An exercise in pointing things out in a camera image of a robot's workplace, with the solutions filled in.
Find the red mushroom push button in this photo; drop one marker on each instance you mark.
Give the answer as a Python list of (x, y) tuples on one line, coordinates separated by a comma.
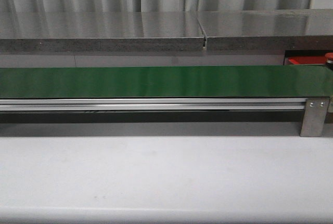
[(329, 60)]

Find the left steel counter top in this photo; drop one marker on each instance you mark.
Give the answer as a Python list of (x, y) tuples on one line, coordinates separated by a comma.
[(36, 32)]

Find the steel counter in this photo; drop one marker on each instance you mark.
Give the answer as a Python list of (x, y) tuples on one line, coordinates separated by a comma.
[(36, 32), (292, 29)]

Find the green conveyor belt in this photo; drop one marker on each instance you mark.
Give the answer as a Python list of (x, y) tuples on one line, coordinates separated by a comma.
[(137, 82)]

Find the red plastic bin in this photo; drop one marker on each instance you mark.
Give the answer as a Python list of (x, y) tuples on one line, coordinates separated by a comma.
[(307, 60)]

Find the right steel counter top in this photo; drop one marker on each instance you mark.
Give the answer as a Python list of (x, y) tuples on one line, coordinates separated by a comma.
[(292, 29)]

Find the aluminium conveyor side rail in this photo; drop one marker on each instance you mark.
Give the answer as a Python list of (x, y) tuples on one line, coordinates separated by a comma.
[(158, 104)]

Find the steel conveyor support bracket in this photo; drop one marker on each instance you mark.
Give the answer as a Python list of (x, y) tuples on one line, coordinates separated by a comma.
[(314, 117)]

